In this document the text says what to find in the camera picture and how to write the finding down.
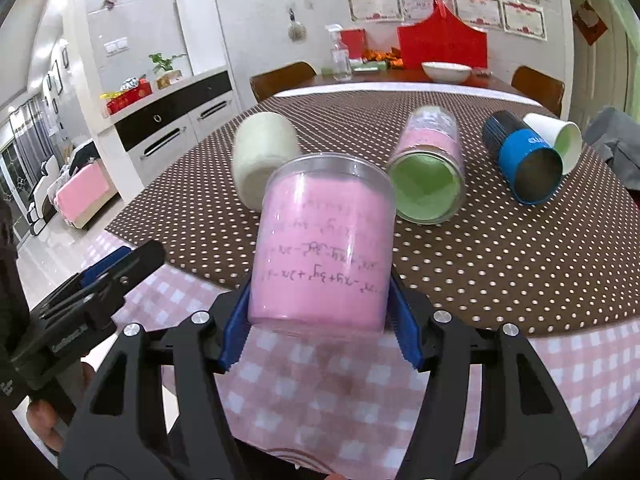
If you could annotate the clear pink cup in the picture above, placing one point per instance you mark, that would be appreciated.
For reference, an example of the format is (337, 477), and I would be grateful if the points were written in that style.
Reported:
(320, 240)

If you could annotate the brown wooden chair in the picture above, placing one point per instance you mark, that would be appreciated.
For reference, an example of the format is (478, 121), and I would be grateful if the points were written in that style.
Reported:
(282, 82)
(537, 87)

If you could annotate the pink covered sofa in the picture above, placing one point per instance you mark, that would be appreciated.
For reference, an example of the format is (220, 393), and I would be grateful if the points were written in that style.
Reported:
(82, 195)

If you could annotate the brown polka dot tablecloth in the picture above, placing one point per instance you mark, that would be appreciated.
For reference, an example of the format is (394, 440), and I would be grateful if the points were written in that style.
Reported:
(500, 270)

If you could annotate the clear spray bottle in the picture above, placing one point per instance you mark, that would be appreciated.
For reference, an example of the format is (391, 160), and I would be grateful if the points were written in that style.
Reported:
(340, 62)

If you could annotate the pink cup with green inside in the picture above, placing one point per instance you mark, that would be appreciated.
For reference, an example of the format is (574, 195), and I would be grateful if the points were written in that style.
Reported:
(425, 185)

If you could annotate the grey cloth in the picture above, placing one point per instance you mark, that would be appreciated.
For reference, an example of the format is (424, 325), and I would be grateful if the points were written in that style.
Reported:
(617, 142)

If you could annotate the red gift box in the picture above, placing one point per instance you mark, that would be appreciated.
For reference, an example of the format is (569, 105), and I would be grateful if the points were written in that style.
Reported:
(127, 97)

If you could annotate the cream cup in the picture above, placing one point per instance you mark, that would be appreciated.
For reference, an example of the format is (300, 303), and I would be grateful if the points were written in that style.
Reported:
(262, 150)

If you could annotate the white bowl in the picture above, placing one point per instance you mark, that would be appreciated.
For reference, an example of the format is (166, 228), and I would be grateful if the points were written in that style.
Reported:
(446, 72)

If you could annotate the white wall switch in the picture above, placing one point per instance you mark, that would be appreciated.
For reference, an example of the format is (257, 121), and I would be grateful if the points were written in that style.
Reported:
(115, 46)

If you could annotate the red gift bag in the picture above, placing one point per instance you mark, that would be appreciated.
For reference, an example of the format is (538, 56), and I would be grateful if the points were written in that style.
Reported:
(442, 45)

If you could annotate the person's dark clothing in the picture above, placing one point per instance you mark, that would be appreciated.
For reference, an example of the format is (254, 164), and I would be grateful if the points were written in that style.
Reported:
(12, 280)

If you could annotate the white and black sideboard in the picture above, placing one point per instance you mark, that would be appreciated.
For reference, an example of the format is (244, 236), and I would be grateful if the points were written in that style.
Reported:
(170, 125)

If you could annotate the white paper cup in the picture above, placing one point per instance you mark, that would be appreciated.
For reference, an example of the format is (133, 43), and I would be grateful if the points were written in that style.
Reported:
(560, 135)

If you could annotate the small red box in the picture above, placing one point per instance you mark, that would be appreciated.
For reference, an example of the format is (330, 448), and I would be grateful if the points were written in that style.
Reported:
(354, 42)

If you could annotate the person's left hand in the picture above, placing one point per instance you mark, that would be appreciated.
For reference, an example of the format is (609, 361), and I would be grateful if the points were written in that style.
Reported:
(46, 427)

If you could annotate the red door decoration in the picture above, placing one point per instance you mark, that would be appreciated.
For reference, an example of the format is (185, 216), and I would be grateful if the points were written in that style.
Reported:
(590, 22)

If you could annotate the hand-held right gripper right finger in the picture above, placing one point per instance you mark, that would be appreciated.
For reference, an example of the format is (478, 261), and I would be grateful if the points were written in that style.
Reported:
(404, 327)

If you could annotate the pink checked tablecloth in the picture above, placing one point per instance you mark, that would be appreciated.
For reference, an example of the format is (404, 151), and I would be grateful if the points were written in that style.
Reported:
(325, 395)

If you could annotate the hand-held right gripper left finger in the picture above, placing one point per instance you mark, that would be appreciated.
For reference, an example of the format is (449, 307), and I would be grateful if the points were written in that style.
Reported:
(234, 327)

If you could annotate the pile of orange snacks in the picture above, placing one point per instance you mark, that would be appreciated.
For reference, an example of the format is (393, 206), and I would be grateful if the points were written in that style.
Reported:
(386, 57)

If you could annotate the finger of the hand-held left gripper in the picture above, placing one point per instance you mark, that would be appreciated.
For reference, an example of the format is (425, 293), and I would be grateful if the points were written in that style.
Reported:
(85, 302)
(135, 262)

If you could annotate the potted green plant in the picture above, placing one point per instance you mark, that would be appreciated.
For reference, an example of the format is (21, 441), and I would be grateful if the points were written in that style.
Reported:
(167, 67)

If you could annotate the green flat box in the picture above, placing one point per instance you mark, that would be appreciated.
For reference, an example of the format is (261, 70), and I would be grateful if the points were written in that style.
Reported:
(370, 65)

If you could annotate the blue cup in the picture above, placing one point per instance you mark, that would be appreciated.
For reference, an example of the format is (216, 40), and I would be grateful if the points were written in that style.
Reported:
(520, 155)

